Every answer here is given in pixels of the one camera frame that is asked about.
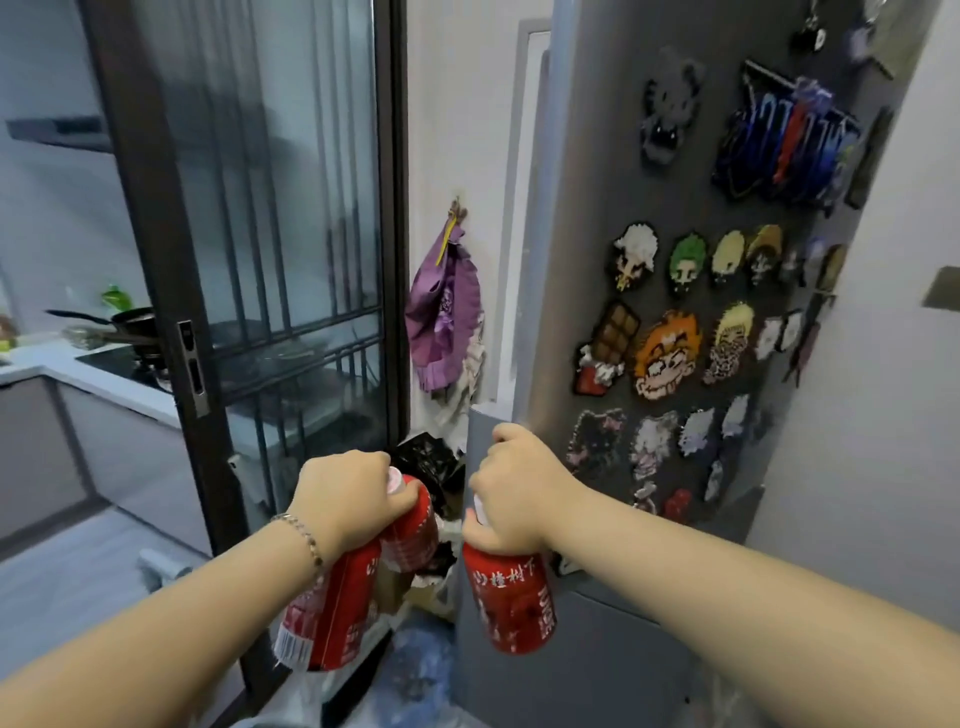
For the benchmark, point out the person's left hand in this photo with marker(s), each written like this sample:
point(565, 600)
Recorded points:
point(341, 499)

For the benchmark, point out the person's right hand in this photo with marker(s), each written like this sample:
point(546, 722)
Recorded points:
point(521, 487)

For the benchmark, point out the person's right fingers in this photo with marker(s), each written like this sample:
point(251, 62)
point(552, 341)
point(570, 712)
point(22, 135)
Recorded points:
point(486, 502)

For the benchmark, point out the person's left fingers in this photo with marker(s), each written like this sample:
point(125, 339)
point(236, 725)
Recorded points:
point(391, 495)

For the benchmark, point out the red drink bottle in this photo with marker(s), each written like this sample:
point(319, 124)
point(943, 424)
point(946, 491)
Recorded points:
point(510, 600)
point(412, 529)
point(334, 607)

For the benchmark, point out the person's left forearm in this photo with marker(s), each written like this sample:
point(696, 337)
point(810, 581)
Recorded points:
point(165, 630)

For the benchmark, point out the person's right forearm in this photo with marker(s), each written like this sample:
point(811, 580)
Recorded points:
point(735, 600)

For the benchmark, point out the black plastic bag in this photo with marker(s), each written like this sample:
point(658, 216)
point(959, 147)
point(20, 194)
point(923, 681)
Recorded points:
point(424, 469)

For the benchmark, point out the white cloth bag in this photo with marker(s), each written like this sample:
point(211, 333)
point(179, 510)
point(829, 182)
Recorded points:
point(469, 375)

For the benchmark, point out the blue plastic bag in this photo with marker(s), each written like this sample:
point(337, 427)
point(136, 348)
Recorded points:
point(420, 667)

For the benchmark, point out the purple cloth bag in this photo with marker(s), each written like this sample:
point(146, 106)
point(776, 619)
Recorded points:
point(442, 315)

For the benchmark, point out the white plastic bag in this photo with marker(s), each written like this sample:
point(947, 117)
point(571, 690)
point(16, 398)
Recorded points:
point(330, 701)

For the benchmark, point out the group of bead art magnets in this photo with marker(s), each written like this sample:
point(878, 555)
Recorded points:
point(664, 356)

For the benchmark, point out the white floor appliance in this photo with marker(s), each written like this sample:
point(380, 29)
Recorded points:
point(161, 564)

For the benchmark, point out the grey refrigerator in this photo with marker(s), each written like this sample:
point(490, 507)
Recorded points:
point(585, 225)

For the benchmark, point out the black cooktop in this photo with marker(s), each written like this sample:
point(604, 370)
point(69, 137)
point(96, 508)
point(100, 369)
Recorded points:
point(124, 367)

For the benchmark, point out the black frying pan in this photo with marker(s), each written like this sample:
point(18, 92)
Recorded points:
point(131, 322)

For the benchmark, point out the green bottle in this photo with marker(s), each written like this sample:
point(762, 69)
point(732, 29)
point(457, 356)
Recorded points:
point(116, 298)

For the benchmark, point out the grey kitchen cabinet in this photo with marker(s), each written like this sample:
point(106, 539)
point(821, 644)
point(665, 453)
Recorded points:
point(45, 450)

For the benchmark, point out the black framed glass sliding door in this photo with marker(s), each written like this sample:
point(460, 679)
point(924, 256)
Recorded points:
point(142, 225)

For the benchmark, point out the grey range hood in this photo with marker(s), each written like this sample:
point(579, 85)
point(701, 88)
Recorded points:
point(60, 135)

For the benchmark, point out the dark rectangular fridge magnet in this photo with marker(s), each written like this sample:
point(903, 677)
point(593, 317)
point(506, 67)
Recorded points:
point(870, 157)

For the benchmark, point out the black keyring charm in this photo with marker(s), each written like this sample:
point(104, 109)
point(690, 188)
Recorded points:
point(816, 34)

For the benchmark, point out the hanging keyring ornament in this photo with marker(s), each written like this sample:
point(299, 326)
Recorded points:
point(874, 30)

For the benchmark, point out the wall hook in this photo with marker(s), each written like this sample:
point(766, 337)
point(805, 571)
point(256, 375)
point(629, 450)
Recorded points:
point(457, 210)

